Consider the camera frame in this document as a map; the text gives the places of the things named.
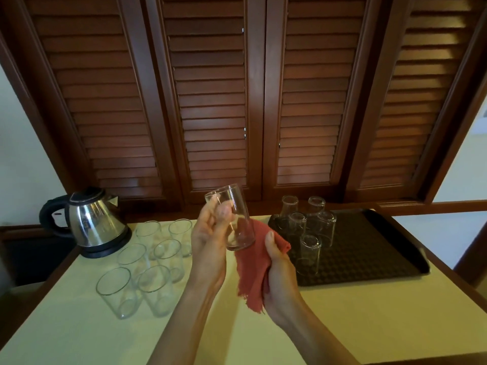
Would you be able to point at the brown wooden door frame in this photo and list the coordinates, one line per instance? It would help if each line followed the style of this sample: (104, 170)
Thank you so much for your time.
(473, 254)

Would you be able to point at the dark brown textured tray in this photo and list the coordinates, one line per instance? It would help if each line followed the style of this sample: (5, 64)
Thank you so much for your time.
(365, 247)

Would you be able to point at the group of clear glasses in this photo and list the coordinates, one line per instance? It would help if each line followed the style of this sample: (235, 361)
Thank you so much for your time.
(148, 281)

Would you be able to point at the person's right forearm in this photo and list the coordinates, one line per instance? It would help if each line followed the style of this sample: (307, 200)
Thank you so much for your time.
(319, 342)

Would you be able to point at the red cloth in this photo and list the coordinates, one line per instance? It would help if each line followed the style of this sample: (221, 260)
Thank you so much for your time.
(253, 269)

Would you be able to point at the person's left forearm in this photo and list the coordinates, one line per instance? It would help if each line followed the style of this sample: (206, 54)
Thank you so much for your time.
(179, 330)

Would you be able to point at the steel electric kettle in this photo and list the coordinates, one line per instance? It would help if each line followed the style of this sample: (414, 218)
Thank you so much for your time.
(95, 222)
(108, 250)

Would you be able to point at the person's right hand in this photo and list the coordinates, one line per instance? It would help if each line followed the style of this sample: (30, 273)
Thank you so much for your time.
(283, 288)

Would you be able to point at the brown louvered wooden shutter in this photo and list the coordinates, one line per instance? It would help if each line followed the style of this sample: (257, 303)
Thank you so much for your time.
(416, 91)
(209, 91)
(101, 91)
(314, 91)

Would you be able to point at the brown wooden wall rail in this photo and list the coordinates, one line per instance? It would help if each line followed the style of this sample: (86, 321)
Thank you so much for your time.
(437, 208)

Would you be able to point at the person's left hand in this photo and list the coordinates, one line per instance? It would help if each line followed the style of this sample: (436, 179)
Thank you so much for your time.
(209, 254)

